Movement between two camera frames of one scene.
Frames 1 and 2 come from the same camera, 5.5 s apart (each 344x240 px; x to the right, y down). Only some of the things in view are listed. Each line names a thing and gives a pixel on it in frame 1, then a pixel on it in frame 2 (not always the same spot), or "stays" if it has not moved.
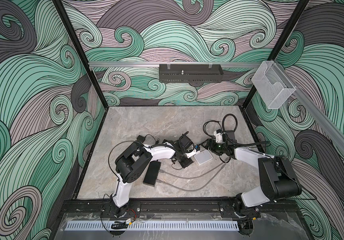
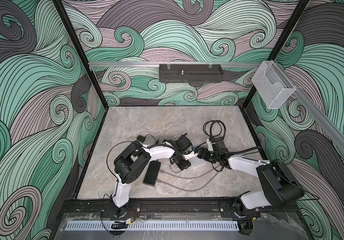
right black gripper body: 218,147 to 209,156
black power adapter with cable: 141,138 stays
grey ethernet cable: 198,189 stays
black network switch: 152,172 stays
